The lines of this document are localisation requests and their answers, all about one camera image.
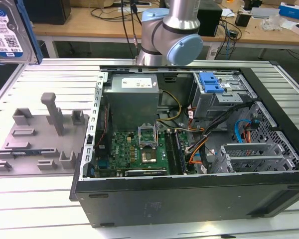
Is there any blue data wire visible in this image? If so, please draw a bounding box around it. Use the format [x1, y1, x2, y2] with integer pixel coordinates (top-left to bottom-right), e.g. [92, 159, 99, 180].
[235, 112, 260, 144]

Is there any orange flat cable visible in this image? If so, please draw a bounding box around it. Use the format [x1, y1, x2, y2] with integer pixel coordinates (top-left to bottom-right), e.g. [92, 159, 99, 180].
[189, 154, 203, 165]

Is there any black cable bundle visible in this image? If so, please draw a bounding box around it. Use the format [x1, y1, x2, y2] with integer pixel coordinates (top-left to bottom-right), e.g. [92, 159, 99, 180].
[199, 101, 255, 174]

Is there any hard disk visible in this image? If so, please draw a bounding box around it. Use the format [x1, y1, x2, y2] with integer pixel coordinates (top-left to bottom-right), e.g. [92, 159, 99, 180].
[0, 0, 43, 66]

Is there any silver disk bay cage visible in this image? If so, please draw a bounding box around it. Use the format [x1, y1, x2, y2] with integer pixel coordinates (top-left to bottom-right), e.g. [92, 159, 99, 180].
[210, 143, 299, 174]

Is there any blue plastic drive clip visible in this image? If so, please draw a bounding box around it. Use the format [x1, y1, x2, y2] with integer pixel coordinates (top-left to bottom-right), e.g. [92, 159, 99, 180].
[198, 71, 227, 94]

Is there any RAM stick with chips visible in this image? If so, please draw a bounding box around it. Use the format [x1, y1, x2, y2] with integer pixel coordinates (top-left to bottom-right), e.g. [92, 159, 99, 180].
[173, 129, 188, 174]

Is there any black case fan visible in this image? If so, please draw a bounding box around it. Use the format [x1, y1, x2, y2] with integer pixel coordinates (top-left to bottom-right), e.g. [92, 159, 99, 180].
[94, 103, 113, 160]

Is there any large black box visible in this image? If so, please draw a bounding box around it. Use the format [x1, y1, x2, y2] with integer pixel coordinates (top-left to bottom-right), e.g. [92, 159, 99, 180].
[21, 0, 72, 25]

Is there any grey flat box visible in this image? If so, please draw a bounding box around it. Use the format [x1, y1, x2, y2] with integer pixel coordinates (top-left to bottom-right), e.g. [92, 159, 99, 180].
[250, 6, 281, 18]

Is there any silver optical drive cage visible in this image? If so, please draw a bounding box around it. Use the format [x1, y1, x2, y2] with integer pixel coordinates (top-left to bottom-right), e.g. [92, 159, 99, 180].
[190, 72, 255, 127]

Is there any small black cube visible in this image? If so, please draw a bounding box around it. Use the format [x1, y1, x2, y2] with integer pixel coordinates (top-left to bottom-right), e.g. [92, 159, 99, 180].
[235, 12, 251, 27]

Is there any black open PC case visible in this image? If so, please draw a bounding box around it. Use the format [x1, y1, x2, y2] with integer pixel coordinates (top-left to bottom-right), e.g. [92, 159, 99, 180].
[69, 61, 299, 229]

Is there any black desktop box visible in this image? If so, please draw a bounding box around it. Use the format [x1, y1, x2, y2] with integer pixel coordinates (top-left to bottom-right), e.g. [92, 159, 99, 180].
[196, 5, 224, 37]

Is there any metal socket cover frame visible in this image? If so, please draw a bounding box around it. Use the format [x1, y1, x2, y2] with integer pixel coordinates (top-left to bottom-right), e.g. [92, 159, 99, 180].
[138, 122, 157, 148]

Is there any yellow wire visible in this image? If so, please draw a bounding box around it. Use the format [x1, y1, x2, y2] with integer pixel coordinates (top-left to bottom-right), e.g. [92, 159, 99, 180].
[156, 90, 183, 122]

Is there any green motherboard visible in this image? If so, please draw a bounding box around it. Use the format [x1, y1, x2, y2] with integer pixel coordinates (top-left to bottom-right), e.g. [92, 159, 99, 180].
[109, 129, 197, 175]

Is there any black graphics card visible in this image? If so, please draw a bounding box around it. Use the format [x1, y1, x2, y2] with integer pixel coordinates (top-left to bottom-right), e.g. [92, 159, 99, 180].
[124, 169, 169, 178]

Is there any blue-black spare RAM stick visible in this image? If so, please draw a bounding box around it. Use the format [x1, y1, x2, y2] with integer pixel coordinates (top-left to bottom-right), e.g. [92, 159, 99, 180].
[0, 148, 54, 156]

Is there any grey parts rack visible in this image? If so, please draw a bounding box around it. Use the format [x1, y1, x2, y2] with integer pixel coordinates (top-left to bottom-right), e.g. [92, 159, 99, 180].
[0, 92, 90, 177]

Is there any CPU socket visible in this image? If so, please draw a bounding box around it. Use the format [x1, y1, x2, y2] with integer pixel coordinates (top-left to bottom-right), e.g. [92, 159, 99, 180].
[139, 147, 158, 165]

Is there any red black twisted wire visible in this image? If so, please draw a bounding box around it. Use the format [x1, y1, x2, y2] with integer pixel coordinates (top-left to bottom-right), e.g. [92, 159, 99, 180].
[100, 106, 110, 146]

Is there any wooden desk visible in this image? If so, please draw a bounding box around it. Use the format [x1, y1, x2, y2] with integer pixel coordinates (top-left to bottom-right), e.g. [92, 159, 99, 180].
[31, 0, 299, 62]

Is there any clear plastic bag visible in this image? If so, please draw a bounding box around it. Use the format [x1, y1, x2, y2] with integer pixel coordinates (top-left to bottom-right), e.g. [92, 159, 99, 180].
[261, 13, 284, 32]

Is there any orange power wire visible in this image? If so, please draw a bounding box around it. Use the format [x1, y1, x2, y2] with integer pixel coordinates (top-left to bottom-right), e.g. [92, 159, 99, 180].
[242, 123, 253, 144]

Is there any silver power supply unit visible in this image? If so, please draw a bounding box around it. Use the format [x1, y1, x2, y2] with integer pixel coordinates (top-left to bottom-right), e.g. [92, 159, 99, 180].
[103, 74, 162, 125]

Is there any blue cardboard box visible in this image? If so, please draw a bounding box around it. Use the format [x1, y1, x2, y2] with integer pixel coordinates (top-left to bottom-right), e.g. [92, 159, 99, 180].
[279, 1, 299, 20]

